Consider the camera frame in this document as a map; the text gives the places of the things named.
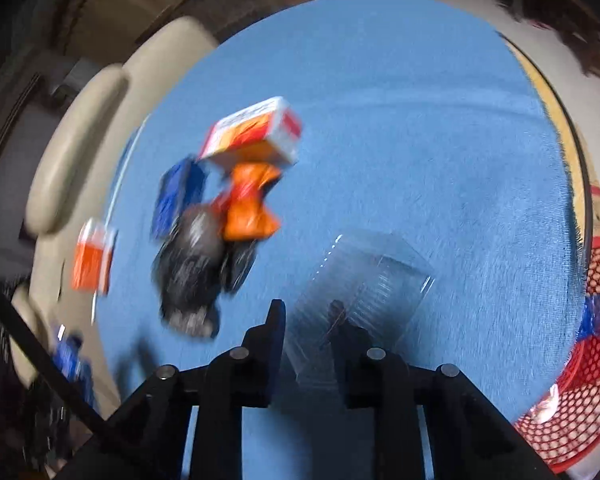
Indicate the cream leather sofa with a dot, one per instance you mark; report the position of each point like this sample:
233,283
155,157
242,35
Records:
73,178

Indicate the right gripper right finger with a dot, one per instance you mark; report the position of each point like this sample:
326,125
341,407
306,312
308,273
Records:
349,344

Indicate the black plastic bag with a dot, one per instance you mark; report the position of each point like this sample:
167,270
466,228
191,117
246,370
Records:
194,266

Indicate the blue table cloth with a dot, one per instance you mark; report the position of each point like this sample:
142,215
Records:
417,120

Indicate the red mesh trash basket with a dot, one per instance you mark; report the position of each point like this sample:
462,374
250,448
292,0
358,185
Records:
564,427

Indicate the red orange gift box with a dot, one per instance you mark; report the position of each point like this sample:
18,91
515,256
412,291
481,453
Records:
268,131

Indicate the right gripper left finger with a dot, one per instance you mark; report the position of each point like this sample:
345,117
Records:
265,345

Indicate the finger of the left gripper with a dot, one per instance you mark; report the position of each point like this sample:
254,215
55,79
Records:
68,359

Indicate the blue silver carton box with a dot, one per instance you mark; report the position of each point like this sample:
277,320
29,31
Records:
180,186

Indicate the clear plastic container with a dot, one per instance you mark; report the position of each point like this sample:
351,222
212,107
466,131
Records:
373,280

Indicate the white thin stick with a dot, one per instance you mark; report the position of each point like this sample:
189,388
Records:
115,199

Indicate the orange snack wrapper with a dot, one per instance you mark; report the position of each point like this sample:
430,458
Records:
241,208

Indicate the blue plastic bag lower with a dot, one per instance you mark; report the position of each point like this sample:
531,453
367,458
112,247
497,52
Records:
590,323

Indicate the orange white carton box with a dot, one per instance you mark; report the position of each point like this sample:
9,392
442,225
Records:
93,257

